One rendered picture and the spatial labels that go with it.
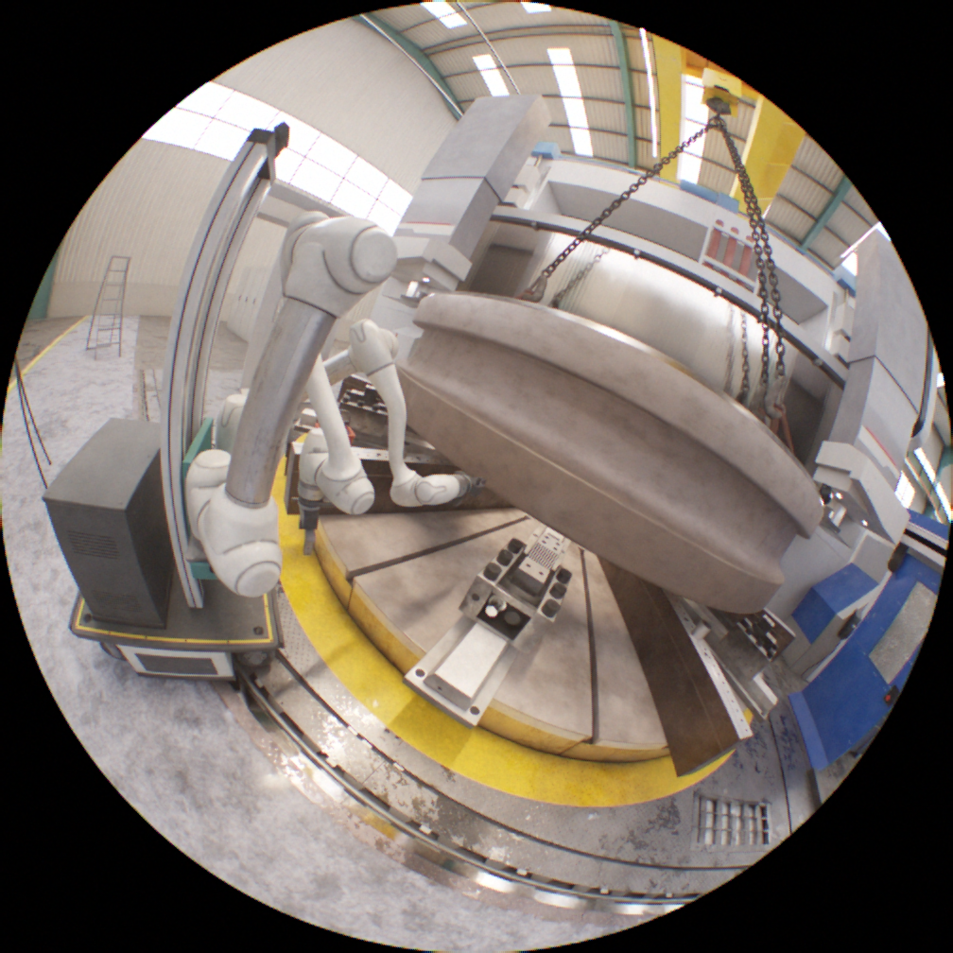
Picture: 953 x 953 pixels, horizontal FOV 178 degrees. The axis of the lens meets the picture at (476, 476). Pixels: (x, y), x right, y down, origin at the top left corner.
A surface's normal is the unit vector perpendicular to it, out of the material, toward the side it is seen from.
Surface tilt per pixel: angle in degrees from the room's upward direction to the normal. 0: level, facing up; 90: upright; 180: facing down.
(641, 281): 90
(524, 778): 0
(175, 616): 0
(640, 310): 90
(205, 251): 90
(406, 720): 0
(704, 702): 90
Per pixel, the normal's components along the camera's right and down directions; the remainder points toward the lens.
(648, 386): -0.41, 0.17
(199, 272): 0.53, 0.51
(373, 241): 0.85, 0.43
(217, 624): 0.39, -0.86
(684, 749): -0.92, -0.39
